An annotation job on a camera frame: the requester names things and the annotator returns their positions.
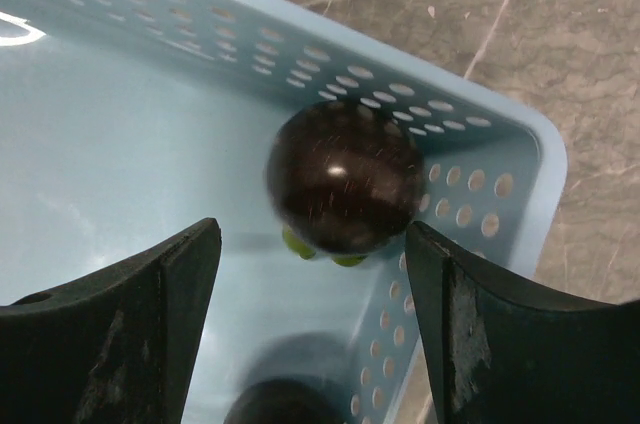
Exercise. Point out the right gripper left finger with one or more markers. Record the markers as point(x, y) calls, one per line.
point(115, 346)

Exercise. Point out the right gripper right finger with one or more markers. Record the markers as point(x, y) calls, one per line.
point(501, 348)

